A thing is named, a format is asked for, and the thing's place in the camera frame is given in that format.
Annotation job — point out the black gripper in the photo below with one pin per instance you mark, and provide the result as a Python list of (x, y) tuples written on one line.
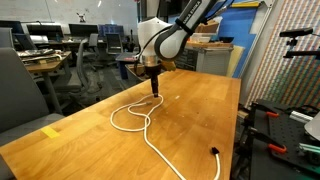
[(153, 73)]

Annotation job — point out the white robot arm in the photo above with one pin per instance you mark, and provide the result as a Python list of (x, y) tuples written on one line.
[(161, 42)]

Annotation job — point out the cardboard box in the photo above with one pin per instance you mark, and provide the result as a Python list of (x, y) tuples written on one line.
[(135, 74)]

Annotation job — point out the dark mesh office chair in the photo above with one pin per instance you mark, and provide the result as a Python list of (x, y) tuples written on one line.
[(114, 44)]

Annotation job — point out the grey office chair centre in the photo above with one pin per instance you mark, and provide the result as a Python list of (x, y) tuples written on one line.
[(71, 87)]

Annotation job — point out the black computer monitor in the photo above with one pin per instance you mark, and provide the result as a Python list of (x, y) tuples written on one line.
[(82, 30)]

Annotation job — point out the yellow tape strip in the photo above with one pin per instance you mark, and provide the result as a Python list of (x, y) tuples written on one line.
[(50, 132)]

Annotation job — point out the wooden desk with clutter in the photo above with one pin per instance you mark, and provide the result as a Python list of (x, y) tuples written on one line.
[(44, 62)]

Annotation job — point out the grey office chair foreground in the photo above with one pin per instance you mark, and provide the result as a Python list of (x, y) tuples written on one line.
[(23, 108)]

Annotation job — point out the black perforated breadboard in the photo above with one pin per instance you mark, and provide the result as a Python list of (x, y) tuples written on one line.
[(267, 164)]

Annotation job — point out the wrist camera yellow green mount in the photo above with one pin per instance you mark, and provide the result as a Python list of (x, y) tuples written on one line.
[(168, 65)]

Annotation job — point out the orange handled clamp upper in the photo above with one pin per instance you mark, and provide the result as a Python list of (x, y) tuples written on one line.
[(269, 112)]

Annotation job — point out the orange handled clamp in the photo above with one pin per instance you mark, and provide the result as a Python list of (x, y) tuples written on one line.
[(272, 144), (269, 112)]

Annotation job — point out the black camera on stand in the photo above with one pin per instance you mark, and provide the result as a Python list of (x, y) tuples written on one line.
[(293, 34)]

